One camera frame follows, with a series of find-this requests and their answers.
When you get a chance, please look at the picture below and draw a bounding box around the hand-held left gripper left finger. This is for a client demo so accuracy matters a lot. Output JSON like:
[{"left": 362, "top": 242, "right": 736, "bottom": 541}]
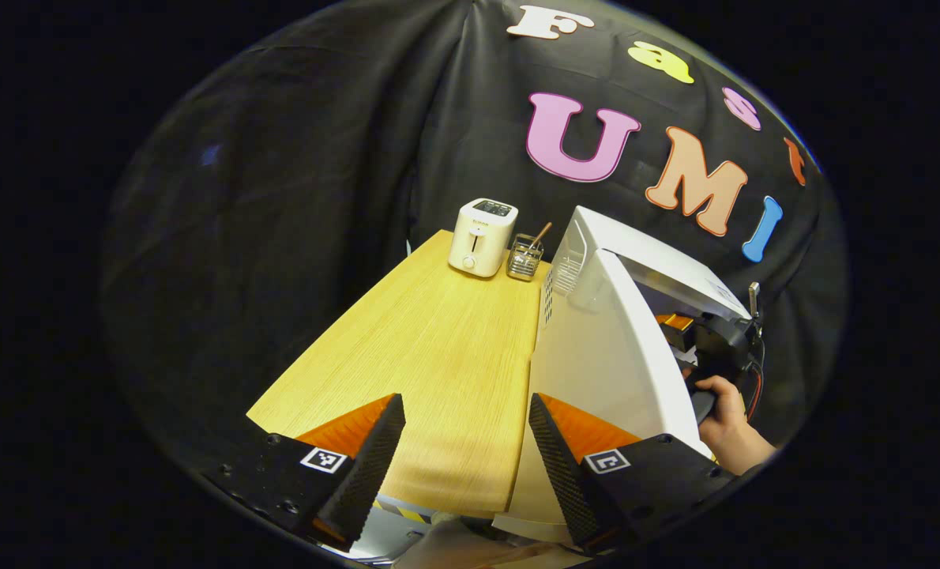
[{"left": 201, "top": 393, "right": 407, "bottom": 552}]

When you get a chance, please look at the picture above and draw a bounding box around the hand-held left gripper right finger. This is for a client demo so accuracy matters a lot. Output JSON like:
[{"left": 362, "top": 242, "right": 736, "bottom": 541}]
[{"left": 528, "top": 393, "right": 735, "bottom": 554}]

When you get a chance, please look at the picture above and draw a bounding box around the white microwave oven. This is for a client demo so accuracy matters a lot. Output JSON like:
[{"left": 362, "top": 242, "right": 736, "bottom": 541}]
[{"left": 492, "top": 205, "right": 755, "bottom": 546}]

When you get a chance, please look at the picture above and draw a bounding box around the white toaster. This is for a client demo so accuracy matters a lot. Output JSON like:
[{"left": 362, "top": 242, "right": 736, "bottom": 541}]
[{"left": 448, "top": 198, "right": 519, "bottom": 279}]

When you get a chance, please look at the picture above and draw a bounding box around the red cable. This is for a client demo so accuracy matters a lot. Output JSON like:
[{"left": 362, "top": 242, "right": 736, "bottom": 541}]
[{"left": 743, "top": 336, "right": 765, "bottom": 421}]

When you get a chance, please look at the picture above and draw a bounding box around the wire utensil basket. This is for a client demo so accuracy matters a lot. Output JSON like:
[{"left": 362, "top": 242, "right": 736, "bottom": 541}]
[{"left": 506, "top": 233, "right": 545, "bottom": 282}]

